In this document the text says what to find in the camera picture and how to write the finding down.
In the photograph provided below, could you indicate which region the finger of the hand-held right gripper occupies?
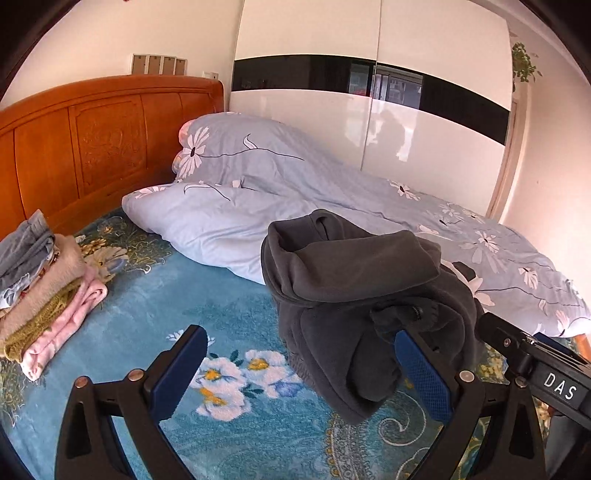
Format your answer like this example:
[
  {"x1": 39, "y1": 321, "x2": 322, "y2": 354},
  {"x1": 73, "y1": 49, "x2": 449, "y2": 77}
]
[{"x1": 475, "y1": 313, "x2": 536, "y2": 370}]

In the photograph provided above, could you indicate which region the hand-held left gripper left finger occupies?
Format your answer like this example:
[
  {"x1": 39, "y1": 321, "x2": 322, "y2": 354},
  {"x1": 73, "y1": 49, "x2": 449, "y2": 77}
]
[{"x1": 54, "y1": 324, "x2": 209, "y2": 480}]

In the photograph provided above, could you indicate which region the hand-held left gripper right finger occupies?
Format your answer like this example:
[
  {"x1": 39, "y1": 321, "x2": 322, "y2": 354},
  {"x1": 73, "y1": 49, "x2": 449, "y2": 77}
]
[{"x1": 394, "y1": 324, "x2": 555, "y2": 480}]

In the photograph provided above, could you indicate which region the dark grey sweatshirt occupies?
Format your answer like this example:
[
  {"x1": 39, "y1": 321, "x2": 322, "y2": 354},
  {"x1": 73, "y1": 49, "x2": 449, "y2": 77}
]
[{"x1": 260, "y1": 209, "x2": 485, "y2": 425}]

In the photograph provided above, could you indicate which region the teal floral bed blanket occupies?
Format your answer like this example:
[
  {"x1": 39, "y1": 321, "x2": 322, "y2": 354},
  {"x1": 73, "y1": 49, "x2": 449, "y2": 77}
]
[{"x1": 0, "y1": 207, "x2": 591, "y2": 480}]

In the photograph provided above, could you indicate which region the pink folded garment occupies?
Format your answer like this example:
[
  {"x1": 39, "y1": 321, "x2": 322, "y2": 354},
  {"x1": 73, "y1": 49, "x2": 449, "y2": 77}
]
[{"x1": 20, "y1": 276, "x2": 109, "y2": 382}]

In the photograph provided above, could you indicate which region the olive green folded garment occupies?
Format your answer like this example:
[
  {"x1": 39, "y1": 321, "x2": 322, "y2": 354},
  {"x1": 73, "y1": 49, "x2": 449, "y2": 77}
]
[{"x1": 2, "y1": 277, "x2": 86, "y2": 361}]

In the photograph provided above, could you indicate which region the beige folded garment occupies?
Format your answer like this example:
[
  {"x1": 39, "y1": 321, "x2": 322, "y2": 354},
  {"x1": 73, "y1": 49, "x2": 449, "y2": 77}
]
[{"x1": 0, "y1": 234, "x2": 89, "y2": 340}]

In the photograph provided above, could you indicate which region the blue-grey folded garment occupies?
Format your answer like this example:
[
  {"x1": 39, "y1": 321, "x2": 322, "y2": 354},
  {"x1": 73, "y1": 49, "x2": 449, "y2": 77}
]
[{"x1": 0, "y1": 210, "x2": 57, "y2": 291}]

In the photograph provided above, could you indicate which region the light blue floral quilt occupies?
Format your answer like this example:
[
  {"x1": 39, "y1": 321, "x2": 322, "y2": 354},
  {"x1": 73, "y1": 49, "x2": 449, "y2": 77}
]
[{"x1": 121, "y1": 112, "x2": 591, "y2": 339}]

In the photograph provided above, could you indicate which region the wooden bed headboard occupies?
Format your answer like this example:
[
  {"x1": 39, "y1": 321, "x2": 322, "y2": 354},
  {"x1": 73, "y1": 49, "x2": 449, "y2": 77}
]
[{"x1": 0, "y1": 75, "x2": 225, "y2": 241}]

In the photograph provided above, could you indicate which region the green hanging plant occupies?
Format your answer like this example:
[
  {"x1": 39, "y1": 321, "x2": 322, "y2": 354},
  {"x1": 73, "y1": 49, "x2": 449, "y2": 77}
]
[{"x1": 510, "y1": 42, "x2": 544, "y2": 85}]

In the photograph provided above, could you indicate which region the white wardrobe with black stripe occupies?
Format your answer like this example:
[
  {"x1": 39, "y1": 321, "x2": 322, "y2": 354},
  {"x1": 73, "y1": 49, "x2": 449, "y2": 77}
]
[{"x1": 229, "y1": 0, "x2": 515, "y2": 219}]

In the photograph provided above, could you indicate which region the beige door frame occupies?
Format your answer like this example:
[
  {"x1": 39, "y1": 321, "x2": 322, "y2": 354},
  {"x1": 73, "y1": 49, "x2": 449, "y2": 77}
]
[{"x1": 488, "y1": 95, "x2": 520, "y2": 223}]

